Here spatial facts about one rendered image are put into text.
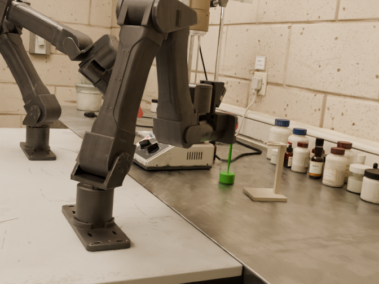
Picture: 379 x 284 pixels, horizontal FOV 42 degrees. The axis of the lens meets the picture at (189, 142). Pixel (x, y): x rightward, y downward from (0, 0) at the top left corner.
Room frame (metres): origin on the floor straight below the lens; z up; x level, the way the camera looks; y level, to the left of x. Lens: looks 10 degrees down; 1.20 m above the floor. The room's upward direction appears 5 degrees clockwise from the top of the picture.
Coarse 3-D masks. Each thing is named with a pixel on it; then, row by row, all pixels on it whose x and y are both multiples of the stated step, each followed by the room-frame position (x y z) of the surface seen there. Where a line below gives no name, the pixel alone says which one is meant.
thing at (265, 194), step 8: (272, 144) 1.09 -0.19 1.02; (280, 144) 1.09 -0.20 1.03; (280, 152) 1.10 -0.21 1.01; (280, 160) 1.10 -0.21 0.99; (280, 168) 1.10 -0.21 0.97; (280, 176) 1.10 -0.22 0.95; (248, 192) 1.09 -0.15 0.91; (256, 192) 1.10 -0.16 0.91; (264, 192) 1.11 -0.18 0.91; (272, 192) 1.11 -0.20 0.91; (256, 200) 1.06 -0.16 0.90; (264, 200) 1.06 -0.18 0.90; (272, 200) 1.07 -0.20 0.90; (280, 200) 1.07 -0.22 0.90
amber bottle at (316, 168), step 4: (316, 148) 1.34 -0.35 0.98; (320, 148) 1.33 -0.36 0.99; (316, 152) 1.34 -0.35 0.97; (320, 152) 1.33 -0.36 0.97; (312, 156) 1.35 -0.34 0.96; (316, 156) 1.34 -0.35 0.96; (320, 156) 1.34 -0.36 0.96; (312, 160) 1.34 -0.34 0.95; (316, 160) 1.33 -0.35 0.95; (320, 160) 1.33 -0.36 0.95; (312, 164) 1.33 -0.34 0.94; (316, 164) 1.33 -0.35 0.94; (320, 164) 1.33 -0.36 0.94; (312, 168) 1.33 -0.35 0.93; (316, 168) 1.33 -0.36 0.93; (320, 168) 1.33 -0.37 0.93; (312, 172) 1.33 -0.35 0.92; (316, 172) 1.33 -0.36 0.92; (320, 172) 1.33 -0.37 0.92; (312, 176) 1.33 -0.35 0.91; (316, 176) 1.33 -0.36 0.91; (320, 176) 1.33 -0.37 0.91
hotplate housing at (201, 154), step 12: (204, 144) 1.32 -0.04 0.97; (156, 156) 1.25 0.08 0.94; (168, 156) 1.26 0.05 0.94; (180, 156) 1.28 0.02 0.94; (192, 156) 1.29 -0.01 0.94; (204, 156) 1.31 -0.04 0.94; (144, 168) 1.25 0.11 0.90; (156, 168) 1.25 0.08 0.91; (168, 168) 1.27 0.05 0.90; (180, 168) 1.28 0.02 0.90; (192, 168) 1.30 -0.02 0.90; (204, 168) 1.33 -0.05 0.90
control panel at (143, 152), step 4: (152, 140) 1.35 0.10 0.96; (160, 144) 1.30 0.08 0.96; (164, 144) 1.29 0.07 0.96; (136, 148) 1.34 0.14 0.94; (140, 148) 1.33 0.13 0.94; (160, 148) 1.28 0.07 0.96; (164, 148) 1.27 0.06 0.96; (136, 152) 1.31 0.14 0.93; (140, 152) 1.30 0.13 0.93; (144, 152) 1.29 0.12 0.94; (156, 152) 1.26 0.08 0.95; (144, 156) 1.27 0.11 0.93; (148, 156) 1.26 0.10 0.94
